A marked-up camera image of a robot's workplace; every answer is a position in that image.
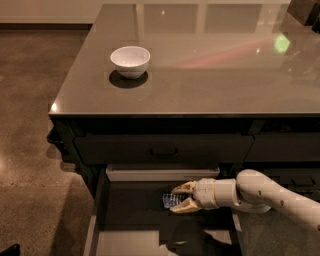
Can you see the dark top drawer front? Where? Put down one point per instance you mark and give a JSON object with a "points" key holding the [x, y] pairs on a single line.
{"points": [[194, 150]]}

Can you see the right side drawer front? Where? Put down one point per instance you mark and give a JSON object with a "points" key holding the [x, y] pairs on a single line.
{"points": [[296, 179]]}

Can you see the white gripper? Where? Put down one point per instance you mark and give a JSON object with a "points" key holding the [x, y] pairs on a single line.
{"points": [[206, 193]]}

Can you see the black object floor corner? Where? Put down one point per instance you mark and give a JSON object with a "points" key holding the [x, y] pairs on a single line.
{"points": [[13, 250]]}

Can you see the open middle drawer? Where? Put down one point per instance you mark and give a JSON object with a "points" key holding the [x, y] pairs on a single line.
{"points": [[129, 218]]}

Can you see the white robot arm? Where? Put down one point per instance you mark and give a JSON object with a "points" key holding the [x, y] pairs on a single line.
{"points": [[251, 192]]}

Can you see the dark blue rxbar wrapper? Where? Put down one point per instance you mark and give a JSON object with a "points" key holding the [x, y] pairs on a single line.
{"points": [[171, 200]]}

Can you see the black drawer handle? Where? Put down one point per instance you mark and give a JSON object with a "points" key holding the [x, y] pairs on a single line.
{"points": [[164, 155]]}

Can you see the white ceramic bowl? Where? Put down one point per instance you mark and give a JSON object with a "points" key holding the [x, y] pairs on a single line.
{"points": [[130, 61]]}

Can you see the dark cabinet counter unit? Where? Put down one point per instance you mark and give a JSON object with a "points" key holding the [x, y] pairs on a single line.
{"points": [[246, 69]]}

